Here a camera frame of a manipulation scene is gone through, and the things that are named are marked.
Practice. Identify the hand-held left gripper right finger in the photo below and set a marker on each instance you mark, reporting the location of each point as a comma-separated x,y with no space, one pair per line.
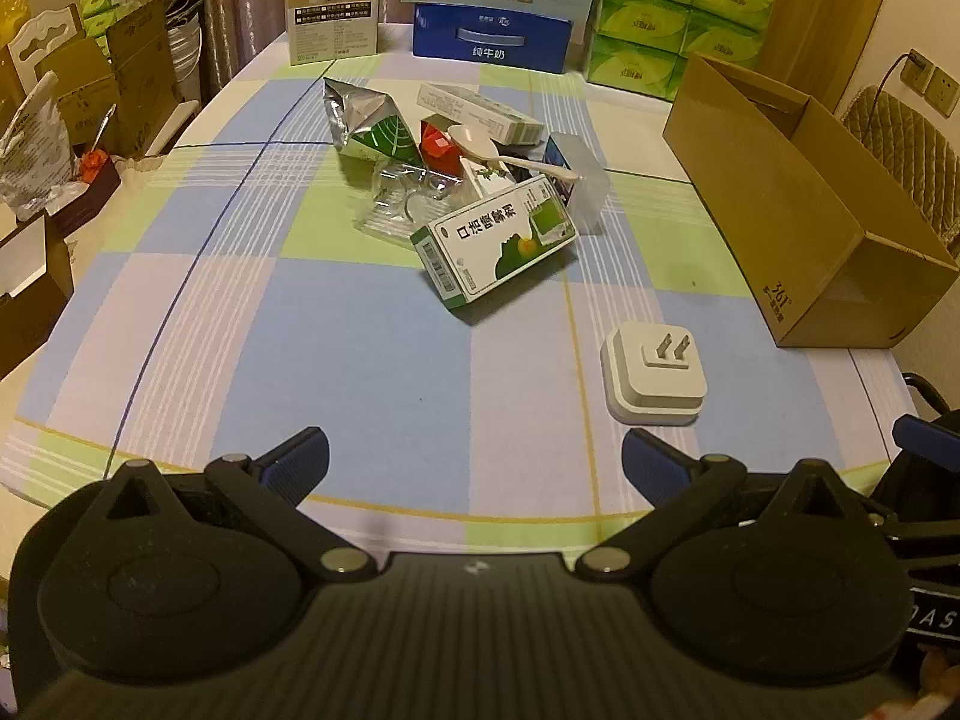
652,463

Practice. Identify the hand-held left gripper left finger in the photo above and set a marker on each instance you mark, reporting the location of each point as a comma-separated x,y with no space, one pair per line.
300,457

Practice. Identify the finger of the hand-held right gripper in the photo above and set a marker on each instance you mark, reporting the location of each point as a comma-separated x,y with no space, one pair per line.
926,431

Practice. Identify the white plug adapter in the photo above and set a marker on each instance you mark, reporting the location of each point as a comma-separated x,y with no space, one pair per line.
637,382

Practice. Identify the brown cardboard box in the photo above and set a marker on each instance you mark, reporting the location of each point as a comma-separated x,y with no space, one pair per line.
817,255

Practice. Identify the green white medicine box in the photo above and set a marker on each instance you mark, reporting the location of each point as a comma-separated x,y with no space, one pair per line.
487,255

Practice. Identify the silver foil tea pouch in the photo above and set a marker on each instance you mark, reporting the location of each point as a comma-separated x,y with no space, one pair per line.
352,116

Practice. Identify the plaid cloth covered desktop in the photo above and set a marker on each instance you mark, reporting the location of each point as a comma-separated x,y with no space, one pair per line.
337,360

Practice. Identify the clear plastic packaging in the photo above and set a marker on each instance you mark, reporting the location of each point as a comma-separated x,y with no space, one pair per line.
390,202

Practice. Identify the translucent plastic box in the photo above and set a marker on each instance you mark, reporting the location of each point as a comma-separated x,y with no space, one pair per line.
589,187

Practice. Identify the quilted beige chair cover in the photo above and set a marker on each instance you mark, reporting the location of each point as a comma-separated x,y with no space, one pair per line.
900,135

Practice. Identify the brown wooden box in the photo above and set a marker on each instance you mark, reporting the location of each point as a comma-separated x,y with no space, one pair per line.
30,300

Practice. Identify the small white green box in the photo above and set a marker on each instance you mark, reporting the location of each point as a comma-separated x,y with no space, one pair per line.
480,178

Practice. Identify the dark wooden box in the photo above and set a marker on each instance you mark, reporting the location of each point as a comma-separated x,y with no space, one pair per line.
82,199

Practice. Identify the red packet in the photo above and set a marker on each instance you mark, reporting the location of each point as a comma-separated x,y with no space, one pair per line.
435,146

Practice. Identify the white plastic spoon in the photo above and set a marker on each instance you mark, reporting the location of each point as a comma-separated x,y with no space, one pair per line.
469,141

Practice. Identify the small orange object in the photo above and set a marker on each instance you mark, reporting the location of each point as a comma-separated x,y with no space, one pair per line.
92,165

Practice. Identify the clear plastic bag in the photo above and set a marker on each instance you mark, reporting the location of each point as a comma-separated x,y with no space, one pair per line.
34,142

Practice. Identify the brown cardboard carton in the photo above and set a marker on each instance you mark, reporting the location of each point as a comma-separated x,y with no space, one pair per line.
79,90
142,75

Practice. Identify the striped paper bag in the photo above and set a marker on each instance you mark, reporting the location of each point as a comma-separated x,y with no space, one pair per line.
184,45

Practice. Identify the white product box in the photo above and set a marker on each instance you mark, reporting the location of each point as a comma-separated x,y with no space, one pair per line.
330,7

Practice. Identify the stack of green tissue packs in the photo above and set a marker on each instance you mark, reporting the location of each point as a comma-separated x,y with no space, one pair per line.
675,7

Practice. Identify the dark blue milk carton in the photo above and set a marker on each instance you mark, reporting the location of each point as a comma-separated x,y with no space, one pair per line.
487,37

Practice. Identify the small green tissue pack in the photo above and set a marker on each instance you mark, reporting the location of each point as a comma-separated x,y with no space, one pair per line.
109,7

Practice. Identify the white carved chair back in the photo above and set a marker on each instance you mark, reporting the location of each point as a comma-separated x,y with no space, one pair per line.
45,34

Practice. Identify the yellow plastic bag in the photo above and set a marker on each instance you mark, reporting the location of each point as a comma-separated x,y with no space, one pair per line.
11,7

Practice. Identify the beige wall socket with plug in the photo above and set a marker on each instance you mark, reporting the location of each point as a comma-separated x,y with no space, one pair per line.
916,71

